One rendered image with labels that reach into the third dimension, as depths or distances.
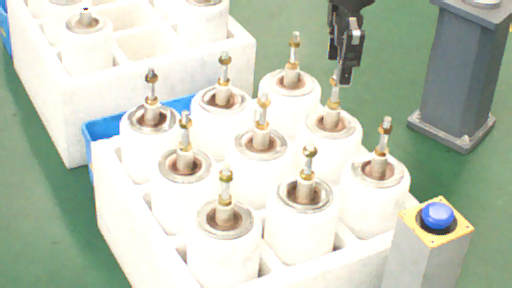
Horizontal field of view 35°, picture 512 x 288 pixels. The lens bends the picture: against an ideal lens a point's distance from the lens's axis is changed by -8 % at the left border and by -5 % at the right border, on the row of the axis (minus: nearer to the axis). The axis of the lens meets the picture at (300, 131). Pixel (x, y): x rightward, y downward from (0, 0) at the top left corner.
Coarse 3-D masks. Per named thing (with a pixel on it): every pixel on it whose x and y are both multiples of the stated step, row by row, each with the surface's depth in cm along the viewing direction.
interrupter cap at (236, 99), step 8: (208, 88) 129; (232, 88) 130; (200, 96) 127; (208, 96) 128; (232, 96) 128; (240, 96) 128; (200, 104) 125; (208, 104) 126; (216, 104) 126; (232, 104) 127; (240, 104) 127; (208, 112) 125; (216, 112) 124; (224, 112) 124; (232, 112) 125
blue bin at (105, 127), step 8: (184, 96) 151; (192, 96) 151; (168, 104) 149; (176, 104) 150; (184, 104) 151; (88, 120) 142; (96, 120) 142; (104, 120) 143; (112, 120) 144; (120, 120) 145; (88, 128) 142; (96, 128) 143; (104, 128) 144; (112, 128) 145; (120, 128) 146; (88, 136) 138; (96, 136) 144; (104, 136) 145; (112, 136) 146; (88, 144) 138; (88, 152) 142; (88, 160) 144; (88, 168) 146
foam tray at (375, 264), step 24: (96, 144) 127; (120, 144) 128; (96, 168) 128; (120, 168) 123; (96, 192) 132; (120, 192) 119; (144, 192) 120; (336, 192) 124; (408, 192) 125; (120, 216) 122; (144, 216) 115; (264, 216) 118; (120, 240) 126; (144, 240) 114; (168, 240) 112; (336, 240) 118; (360, 240) 116; (384, 240) 116; (120, 264) 131; (144, 264) 117; (168, 264) 108; (264, 264) 112; (312, 264) 111; (336, 264) 112; (360, 264) 114; (384, 264) 117
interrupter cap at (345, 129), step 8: (312, 112) 126; (320, 112) 127; (344, 112) 127; (304, 120) 125; (312, 120) 125; (320, 120) 126; (344, 120) 126; (352, 120) 126; (312, 128) 123; (320, 128) 124; (336, 128) 124; (344, 128) 124; (352, 128) 124; (320, 136) 122; (328, 136) 122; (336, 136) 122; (344, 136) 122
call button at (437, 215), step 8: (424, 208) 99; (432, 208) 99; (440, 208) 99; (448, 208) 100; (424, 216) 99; (432, 216) 98; (440, 216) 98; (448, 216) 98; (432, 224) 98; (440, 224) 98; (448, 224) 98
